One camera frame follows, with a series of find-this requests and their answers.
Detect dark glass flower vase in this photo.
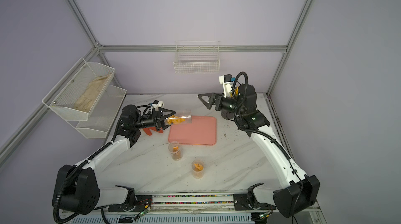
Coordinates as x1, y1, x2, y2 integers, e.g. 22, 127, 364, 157
221, 111, 234, 121

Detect beige cloth in shelf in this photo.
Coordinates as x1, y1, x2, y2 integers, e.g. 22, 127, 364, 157
74, 74, 110, 113

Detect pink plastic tray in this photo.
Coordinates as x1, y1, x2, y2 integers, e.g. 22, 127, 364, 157
168, 116, 217, 146

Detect aluminium mounting rail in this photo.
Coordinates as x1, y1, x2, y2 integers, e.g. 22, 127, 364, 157
61, 190, 322, 217

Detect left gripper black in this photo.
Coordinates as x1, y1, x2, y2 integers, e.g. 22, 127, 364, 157
134, 107, 177, 132

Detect clear jar with pretzels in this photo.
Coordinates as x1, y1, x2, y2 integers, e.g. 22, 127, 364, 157
168, 141, 182, 161

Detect white wire wall basket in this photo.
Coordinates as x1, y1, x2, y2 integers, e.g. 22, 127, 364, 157
173, 41, 220, 75

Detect clear jar front cookies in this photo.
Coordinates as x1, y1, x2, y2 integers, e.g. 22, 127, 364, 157
191, 160, 205, 179

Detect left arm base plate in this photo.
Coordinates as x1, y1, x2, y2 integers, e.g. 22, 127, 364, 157
108, 195, 153, 213

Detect white mesh shelf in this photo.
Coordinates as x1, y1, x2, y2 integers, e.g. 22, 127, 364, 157
42, 58, 115, 121
75, 85, 126, 139

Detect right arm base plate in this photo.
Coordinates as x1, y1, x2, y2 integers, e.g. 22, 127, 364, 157
233, 193, 276, 210

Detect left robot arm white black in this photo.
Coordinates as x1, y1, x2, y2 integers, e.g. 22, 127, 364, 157
52, 101, 176, 224

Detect upper white mesh shelf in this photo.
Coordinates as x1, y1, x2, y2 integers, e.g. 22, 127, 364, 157
42, 58, 115, 121

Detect lower white mesh shelf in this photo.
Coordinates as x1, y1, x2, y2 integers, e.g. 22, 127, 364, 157
75, 85, 126, 139

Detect red rubber glove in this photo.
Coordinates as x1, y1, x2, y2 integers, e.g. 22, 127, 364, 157
143, 127, 164, 136

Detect clear jar with cookies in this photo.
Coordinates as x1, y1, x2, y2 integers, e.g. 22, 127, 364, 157
165, 110, 192, 125

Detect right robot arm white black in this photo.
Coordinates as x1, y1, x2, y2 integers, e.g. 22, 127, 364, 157
198, 71, 320, 219

